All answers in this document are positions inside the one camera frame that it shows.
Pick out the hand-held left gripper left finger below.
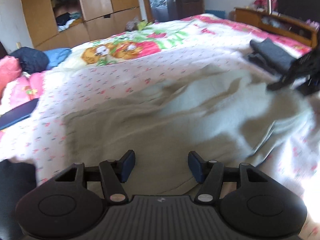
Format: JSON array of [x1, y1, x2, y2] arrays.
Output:
[[42, 150, 136, 204]]

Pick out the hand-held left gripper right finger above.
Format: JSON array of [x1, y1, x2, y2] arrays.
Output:
[[188, 151, 280, 204]]

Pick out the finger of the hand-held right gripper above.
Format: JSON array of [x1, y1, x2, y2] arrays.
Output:
[[296, 78, 320, 97], [267, 70, 300, 91]]

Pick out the light green pants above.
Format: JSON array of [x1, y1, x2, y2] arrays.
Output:
[[64, 64, 316, 196]]

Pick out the dark grey folded cloth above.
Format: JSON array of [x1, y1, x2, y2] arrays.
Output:
[[248, 37, 300, 73]]

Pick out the black television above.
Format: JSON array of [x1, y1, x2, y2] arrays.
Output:
[[276, 0, 320, 23]]

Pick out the wooden cabinet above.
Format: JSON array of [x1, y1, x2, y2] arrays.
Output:
[[234, 7, 318, 48]]

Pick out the red cloth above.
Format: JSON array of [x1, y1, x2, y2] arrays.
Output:
[[254, 0, 320, 28]]

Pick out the cherry print bed sheet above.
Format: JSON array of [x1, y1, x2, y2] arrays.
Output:
[[0, 14, 320, 240]]

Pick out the blue foam mat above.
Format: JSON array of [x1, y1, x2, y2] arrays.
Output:
[[205, 9, 227, 20]]

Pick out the dark blue tablet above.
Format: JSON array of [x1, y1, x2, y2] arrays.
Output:
[[0, 98, 39, 131]]

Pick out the blue cloth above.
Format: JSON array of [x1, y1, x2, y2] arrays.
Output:
[[44, 48, 73, 68]]

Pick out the plastic bags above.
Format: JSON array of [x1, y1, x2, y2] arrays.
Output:
[[125, 17, 153, 32]]

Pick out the dark navy clothing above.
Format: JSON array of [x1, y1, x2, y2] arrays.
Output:
[[10, 47, 49, 74]]

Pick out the pile of clothes in wardrobe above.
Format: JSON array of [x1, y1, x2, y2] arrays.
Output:
[[55, 11, 83, 32]]

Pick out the wooden wardrobe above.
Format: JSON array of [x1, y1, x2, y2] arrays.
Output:
[[19, 0, 143, 52]]

